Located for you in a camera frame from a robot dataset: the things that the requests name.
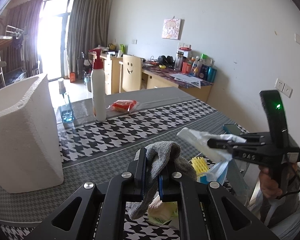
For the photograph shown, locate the metal bunk bed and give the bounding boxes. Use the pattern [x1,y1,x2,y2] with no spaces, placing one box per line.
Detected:
[0,25,27,89]

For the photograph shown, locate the papers on desk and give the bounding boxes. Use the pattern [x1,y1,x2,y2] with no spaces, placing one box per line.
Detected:
[170,73,201,88]

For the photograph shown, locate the wooden smiley chair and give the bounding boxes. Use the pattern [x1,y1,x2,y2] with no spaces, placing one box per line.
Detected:
[121,55,142,92]

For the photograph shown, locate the wooden desk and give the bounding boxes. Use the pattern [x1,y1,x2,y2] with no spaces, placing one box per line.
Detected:
[101,54,212,102]

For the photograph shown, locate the right brown curtain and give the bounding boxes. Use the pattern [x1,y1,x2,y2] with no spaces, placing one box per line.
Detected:
[67,0,110,73]

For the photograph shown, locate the white pump bottle red cap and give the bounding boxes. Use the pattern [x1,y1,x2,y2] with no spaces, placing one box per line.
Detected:
[90,48,107,122]

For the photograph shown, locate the bagged pastel cloth bundle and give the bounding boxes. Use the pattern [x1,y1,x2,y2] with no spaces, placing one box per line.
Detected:
[147,195,178,226]

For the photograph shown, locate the houndstooth tablecloth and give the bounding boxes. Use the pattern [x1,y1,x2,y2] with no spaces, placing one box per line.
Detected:
[0,87,251,240]

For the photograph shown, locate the yellow foam fruit net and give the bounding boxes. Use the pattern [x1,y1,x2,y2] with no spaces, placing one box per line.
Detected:
[191,157,209,175]

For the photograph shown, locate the brown curtain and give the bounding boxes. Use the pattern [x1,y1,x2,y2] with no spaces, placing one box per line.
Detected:
[67,0,110,73]
[6,0,43,77]

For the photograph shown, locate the anime wall picture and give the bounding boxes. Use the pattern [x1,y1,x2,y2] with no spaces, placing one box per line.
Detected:
[161,18,181,40]

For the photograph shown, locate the blue spray bottle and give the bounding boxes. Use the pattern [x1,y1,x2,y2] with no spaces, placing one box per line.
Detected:
[58,78,75,123]

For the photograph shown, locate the left brown curtain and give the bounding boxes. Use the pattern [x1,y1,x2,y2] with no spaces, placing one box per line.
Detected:
[6,0,43,77]

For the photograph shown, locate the blue face mask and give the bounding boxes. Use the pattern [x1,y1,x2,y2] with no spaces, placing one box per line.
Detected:
[197,159,249,196]

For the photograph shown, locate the grey sock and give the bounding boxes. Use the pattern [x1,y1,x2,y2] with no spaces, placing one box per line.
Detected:
[126,141,197,220]

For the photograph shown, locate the white styrofoam box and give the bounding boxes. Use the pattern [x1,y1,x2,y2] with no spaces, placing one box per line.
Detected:
[0,74,64,193]

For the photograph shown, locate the wall power socket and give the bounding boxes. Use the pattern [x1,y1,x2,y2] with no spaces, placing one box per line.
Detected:
[275,78,293,98]

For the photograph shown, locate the black headphones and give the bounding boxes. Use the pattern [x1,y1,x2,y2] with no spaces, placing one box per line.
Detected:
[158,55,174,66]

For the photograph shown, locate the person's right hand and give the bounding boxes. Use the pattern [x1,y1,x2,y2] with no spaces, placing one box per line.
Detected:
[258,166,282,199]

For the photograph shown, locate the red snack packet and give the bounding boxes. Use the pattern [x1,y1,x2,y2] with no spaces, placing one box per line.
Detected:
[108,100,139,113]

